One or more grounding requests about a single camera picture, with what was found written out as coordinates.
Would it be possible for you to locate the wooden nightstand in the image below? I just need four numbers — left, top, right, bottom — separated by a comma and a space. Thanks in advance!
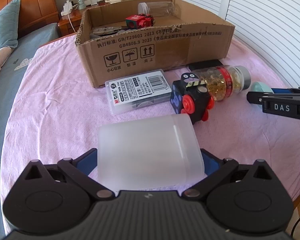
57, 0, 127, 37

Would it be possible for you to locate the white charging cable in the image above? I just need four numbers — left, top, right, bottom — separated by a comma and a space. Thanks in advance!
67, 12, 76, 31

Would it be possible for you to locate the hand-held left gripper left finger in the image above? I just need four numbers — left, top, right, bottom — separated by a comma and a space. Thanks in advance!
23, 148, 115, 201

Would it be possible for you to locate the black cable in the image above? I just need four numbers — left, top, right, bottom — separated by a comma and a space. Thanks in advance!
289, 209, 300, 240

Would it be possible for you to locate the black toy train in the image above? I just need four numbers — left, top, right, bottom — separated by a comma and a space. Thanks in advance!
170, 72, 214, 126

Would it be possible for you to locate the red toy train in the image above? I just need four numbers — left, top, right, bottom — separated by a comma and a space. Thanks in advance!
125, 13, 156, 30

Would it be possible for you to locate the clear plastic jar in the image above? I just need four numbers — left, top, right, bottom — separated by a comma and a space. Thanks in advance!
137, 1, 181, 18

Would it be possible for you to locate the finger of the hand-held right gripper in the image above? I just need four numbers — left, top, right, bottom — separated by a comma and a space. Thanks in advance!
271, 87, 300, 93
246, 91, 300, 106

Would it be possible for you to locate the clear pen refill box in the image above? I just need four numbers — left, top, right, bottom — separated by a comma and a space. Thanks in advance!
105, 69, 172, 116

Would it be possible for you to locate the brown cardboard box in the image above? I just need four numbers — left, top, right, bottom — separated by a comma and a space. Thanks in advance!
75, 0, 236, 89

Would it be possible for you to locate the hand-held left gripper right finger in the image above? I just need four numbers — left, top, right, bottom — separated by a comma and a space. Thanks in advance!
182, 148, 277, 201

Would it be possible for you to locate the white power strip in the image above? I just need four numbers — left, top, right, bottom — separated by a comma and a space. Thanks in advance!
61, 4, 75, 16

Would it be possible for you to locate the pink towel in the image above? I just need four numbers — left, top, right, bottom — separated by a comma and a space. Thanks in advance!
0, 31, 300, 205

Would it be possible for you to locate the clear correction tape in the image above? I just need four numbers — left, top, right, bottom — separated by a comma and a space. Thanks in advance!
91, 26, 123, 37

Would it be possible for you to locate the blue pillow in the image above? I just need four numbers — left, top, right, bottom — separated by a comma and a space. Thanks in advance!
0, 0, 21, 56

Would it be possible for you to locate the white green-label medicine bottle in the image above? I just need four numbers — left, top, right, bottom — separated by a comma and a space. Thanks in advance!
97, 113, 206, 191

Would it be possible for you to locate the wooden headboard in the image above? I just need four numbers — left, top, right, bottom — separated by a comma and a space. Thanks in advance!
17, 0, 60, 40

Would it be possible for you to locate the blue-grey bed sheet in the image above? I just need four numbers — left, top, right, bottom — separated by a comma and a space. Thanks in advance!
0, 22, 60, 234

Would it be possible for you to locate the black power bank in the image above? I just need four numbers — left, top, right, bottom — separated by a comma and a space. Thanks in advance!
188, 60, 223, 71

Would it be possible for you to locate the teal round case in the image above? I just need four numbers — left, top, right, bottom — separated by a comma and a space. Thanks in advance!
250, 81, 275, 107

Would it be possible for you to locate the clear yellow capsule bottle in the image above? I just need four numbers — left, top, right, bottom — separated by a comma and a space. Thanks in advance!
197, 65, 252, 102

